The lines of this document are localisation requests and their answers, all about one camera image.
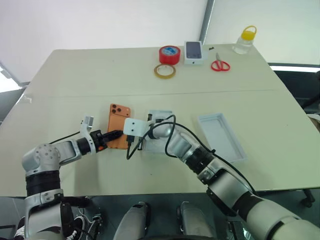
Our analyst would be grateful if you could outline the clear tape roll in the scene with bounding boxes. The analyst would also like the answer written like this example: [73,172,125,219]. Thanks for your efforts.
[153,63,177,80]

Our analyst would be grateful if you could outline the orange smartphone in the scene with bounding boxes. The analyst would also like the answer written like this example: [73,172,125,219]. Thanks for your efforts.
[107,103,132,150]

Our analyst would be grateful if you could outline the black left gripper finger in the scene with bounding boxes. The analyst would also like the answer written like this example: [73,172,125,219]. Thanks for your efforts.
[100,129,124,140]
[102,135,123,148]

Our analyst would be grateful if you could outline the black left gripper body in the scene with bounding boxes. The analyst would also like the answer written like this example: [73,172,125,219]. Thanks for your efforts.
[89,129,105,152]

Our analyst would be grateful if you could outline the grey metal pole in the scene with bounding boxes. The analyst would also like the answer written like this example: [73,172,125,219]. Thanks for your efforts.
[199,0,215,46]

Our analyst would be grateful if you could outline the red tape roll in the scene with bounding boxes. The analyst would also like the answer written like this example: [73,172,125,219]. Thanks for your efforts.
[158,45,182,66]

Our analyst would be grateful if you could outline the grey rounded robot leg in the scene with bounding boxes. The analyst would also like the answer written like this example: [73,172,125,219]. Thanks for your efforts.
[176,200,218,240]
[113,200,152,240]

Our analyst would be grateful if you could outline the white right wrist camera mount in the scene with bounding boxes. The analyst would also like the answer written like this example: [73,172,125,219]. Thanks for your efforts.
[123,118,155,138]

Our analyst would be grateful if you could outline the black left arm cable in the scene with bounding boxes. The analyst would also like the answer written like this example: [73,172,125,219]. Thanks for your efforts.
[48,131,84,145]

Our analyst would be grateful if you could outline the closed white phone box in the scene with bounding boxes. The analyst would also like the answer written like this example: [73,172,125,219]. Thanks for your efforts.
[183,40,210,67]

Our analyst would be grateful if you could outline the table leg with caster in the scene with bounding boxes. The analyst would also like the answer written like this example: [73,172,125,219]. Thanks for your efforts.
[301,188,316,208]

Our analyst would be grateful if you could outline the clear jar with yellow lid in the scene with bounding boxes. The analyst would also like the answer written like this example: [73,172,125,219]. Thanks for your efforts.
[232,25,258,55]

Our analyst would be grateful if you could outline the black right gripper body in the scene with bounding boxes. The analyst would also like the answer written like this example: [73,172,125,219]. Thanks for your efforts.
[125,134,136,149]

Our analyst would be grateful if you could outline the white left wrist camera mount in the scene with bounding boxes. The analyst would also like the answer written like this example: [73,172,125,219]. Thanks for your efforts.
[79,114,96,154]

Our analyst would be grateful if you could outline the white phone box lid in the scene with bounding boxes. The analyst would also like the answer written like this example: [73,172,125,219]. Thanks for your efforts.
[197,112,249,164]

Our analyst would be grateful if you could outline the red handled scissors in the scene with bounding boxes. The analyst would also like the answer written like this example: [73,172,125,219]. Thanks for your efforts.
[210,52,231,73]

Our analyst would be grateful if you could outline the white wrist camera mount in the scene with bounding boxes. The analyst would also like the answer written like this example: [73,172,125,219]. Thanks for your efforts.
[123,118,155,138]
[79,114,96,154]

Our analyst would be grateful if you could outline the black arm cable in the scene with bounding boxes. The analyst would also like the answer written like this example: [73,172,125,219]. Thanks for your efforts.
[48,131,84,145]
[126,114,259,196]

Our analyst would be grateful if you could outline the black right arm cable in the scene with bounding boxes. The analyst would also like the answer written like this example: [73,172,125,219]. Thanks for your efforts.
[126,114,259,196]

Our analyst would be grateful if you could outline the white phone box base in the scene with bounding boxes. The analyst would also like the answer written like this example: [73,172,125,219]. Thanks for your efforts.
[138,108,176,154]

